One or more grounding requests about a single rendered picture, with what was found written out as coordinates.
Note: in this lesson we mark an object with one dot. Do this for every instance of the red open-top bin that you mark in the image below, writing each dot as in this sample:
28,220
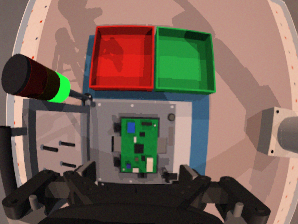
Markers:
123,55

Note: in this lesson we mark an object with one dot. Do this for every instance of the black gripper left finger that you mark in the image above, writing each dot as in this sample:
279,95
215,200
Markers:
25,205

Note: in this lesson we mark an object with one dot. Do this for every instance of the green circuit board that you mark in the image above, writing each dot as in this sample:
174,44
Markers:
139,145

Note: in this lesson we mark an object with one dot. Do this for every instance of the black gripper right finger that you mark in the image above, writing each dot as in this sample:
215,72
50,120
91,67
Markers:
240,206

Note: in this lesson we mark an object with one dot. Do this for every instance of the green bin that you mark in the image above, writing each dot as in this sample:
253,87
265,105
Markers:
185,60

